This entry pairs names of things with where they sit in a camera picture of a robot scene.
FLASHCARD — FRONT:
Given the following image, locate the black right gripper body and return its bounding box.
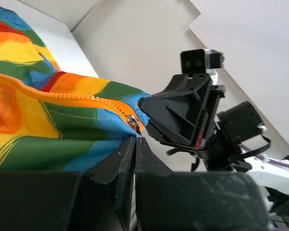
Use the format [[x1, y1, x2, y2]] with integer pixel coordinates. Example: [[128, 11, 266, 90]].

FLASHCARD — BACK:
[[188, 73, 225, 159]]

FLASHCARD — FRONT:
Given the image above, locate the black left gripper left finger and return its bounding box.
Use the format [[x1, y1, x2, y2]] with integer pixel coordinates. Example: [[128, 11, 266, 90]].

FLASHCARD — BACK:
[[0, 136, 136, 231]]

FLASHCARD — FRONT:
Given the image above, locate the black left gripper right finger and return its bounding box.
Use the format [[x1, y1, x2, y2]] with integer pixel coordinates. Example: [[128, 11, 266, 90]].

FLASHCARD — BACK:
[[135, 138, 271, 231]]

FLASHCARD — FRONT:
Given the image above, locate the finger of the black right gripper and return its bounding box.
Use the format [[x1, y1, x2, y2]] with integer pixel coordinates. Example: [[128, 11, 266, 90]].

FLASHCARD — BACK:
[[145, 105, 202, 151], [139, 74, 202, 120]]

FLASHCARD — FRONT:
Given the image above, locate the silver zipper slider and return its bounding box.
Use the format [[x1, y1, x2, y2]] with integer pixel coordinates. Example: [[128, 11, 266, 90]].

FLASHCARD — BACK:
[[127, 114, 142, 137]]

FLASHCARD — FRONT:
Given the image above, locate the rainbow striped zip jacket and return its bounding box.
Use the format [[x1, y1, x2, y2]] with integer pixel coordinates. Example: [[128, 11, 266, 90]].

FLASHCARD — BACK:
[[0, 7, 149, 171]]

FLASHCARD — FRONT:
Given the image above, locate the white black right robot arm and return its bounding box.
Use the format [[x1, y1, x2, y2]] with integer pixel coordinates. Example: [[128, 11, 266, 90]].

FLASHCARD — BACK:
[[139, 74, 289, 217]]

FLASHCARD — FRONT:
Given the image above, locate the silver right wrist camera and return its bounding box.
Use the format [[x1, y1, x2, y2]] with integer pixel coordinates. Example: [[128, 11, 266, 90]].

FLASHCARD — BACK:
[[180, 48, 225, 77]]

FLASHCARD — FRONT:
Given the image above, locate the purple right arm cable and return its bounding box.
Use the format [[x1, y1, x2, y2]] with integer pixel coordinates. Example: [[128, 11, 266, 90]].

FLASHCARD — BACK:
[[240, 144, 289, 171]]

